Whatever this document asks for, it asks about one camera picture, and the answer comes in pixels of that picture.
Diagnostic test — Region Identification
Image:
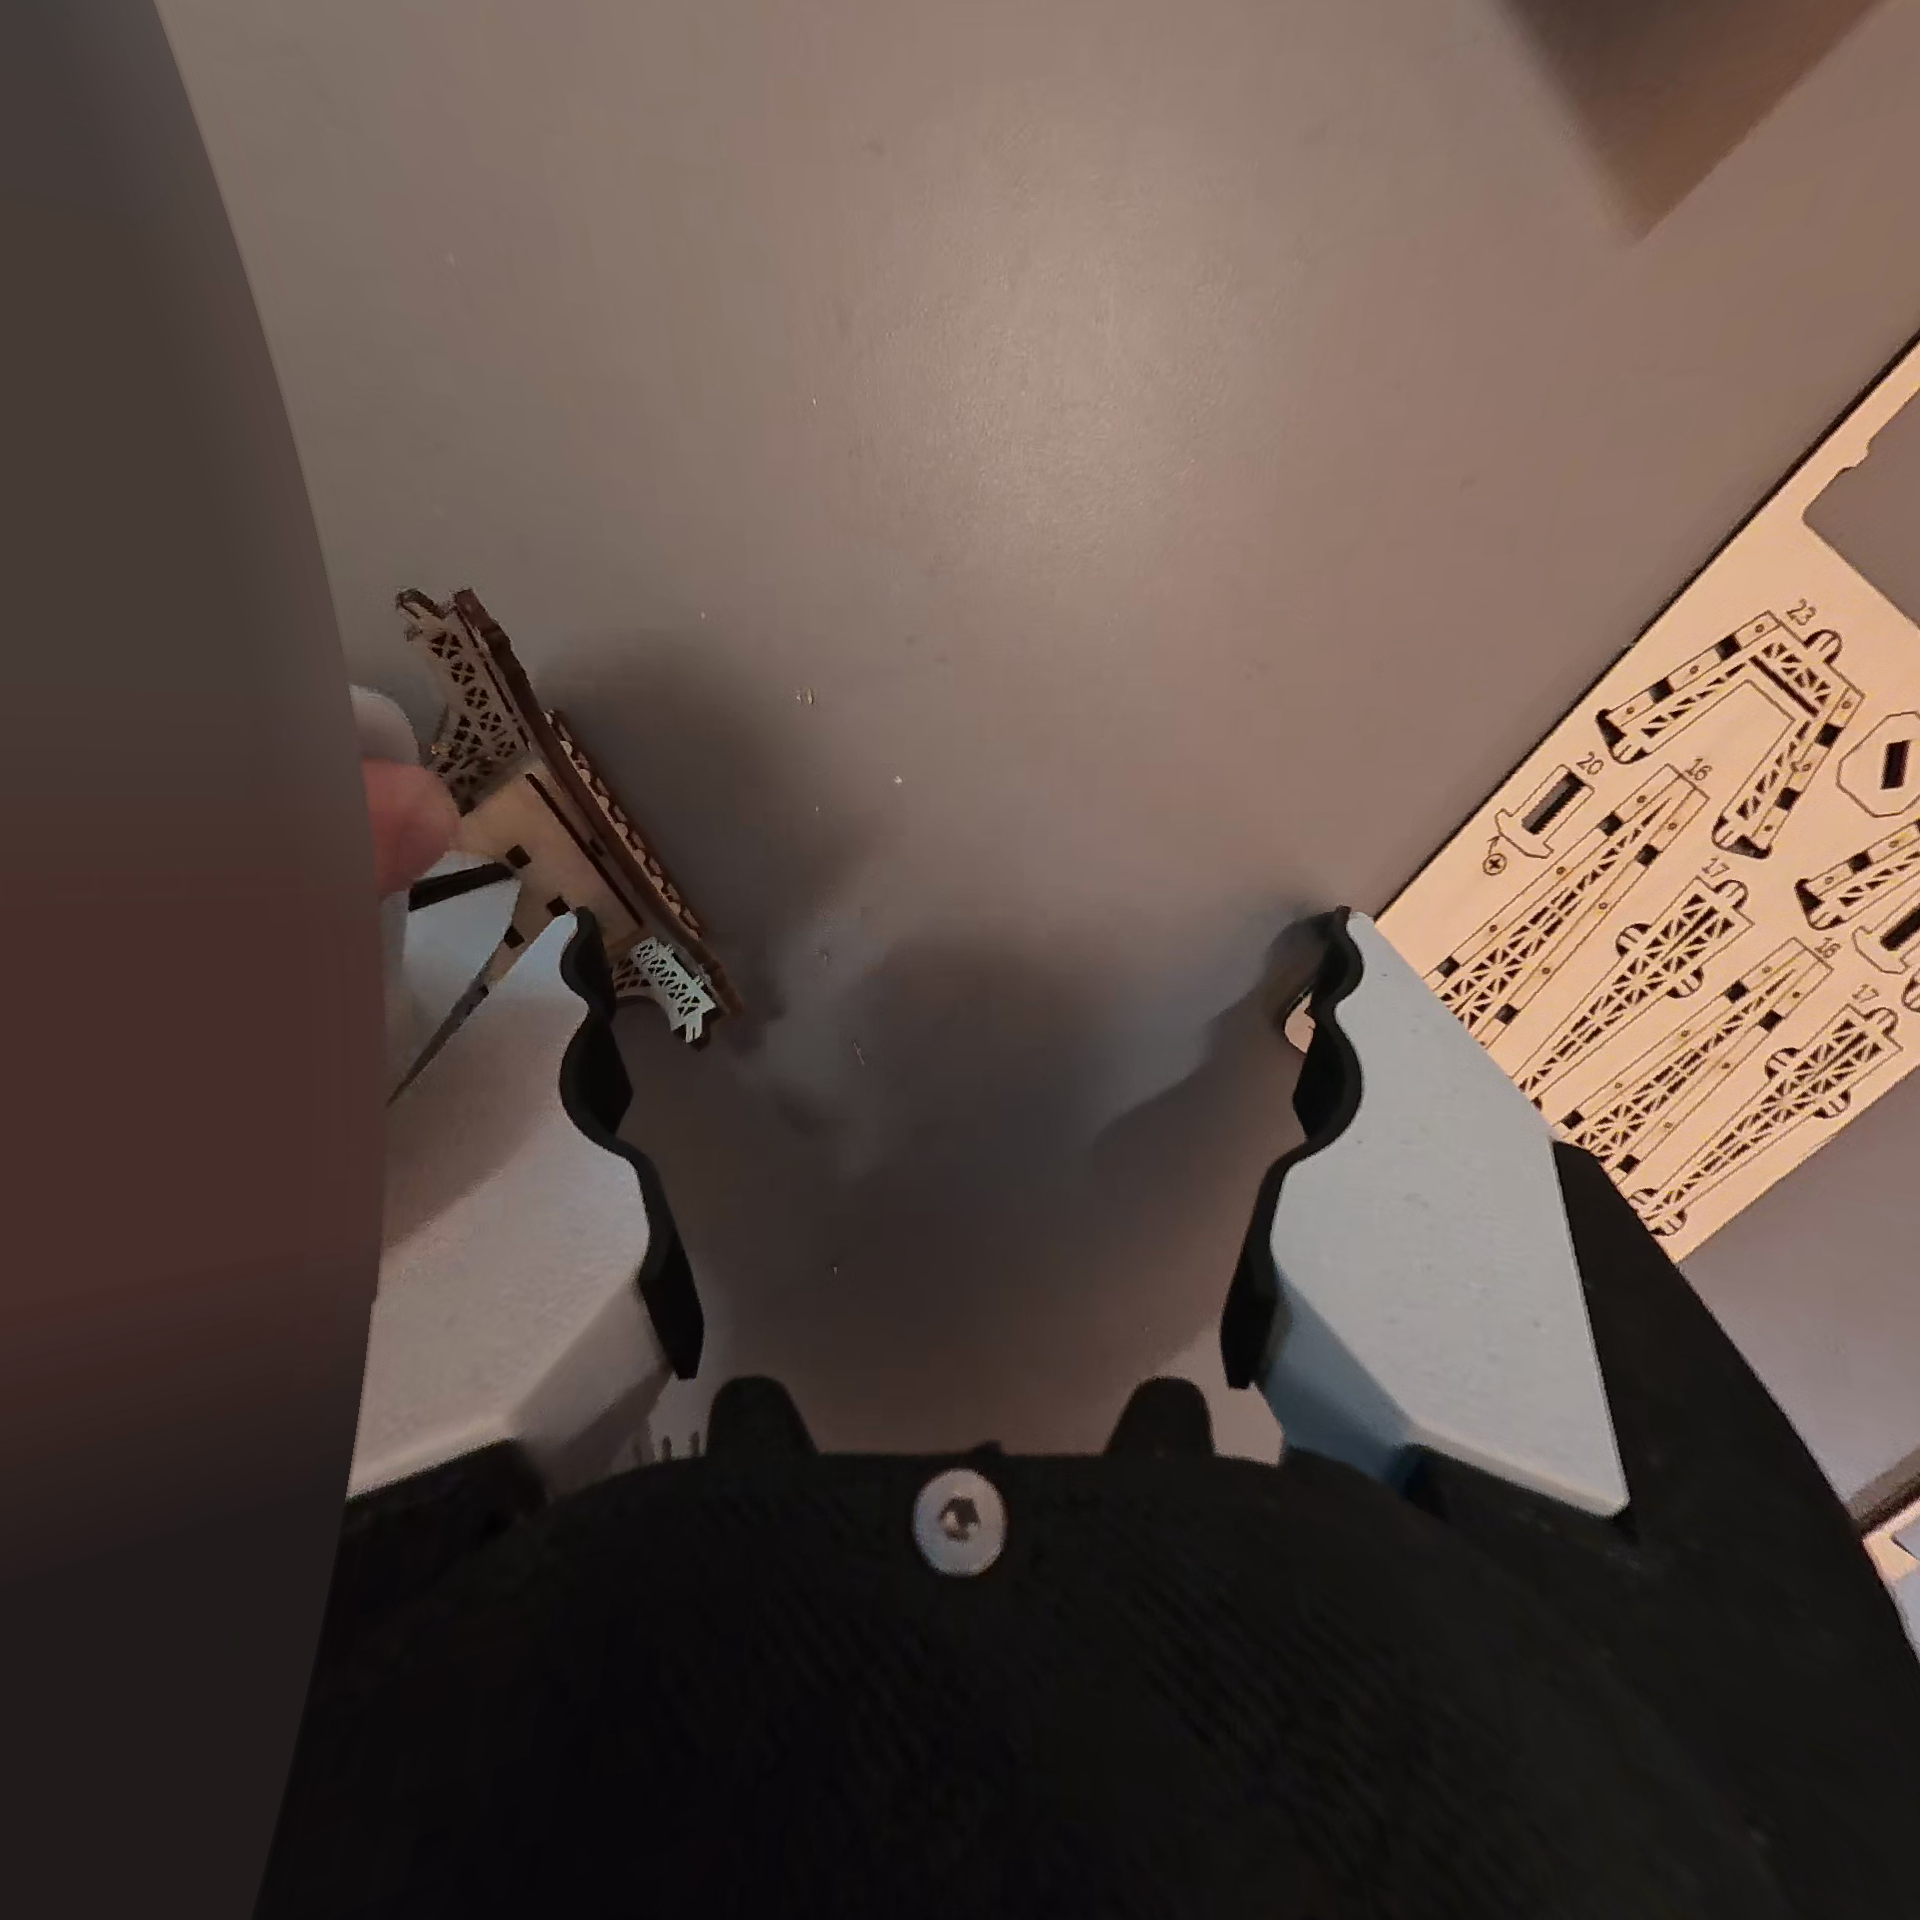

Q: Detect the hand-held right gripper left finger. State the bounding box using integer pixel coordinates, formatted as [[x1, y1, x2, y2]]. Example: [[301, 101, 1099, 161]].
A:
[[347, 905, 706, 1495]]

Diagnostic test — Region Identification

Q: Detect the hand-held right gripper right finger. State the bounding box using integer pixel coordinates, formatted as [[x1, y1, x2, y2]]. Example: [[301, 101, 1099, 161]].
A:
[[1219, 905, 1633, 1518]]

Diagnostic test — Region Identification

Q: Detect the wooden tower base model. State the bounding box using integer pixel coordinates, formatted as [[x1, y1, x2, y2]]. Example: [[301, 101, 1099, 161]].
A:
[[393, 587, 747, 1047]]

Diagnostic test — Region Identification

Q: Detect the grey desk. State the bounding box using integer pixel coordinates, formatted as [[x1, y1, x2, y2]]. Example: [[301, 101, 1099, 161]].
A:
[[153, 0, 1920, 1524]]

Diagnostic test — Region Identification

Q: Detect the person's left hand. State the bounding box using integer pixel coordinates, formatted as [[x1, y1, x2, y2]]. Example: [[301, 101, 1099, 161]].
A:
[[362, 756, 462, 892]]

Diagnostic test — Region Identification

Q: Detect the wooden sheet with tower parts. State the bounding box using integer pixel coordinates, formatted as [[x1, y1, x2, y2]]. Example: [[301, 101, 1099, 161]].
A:
[[1375, 337, 1920, 1265]]

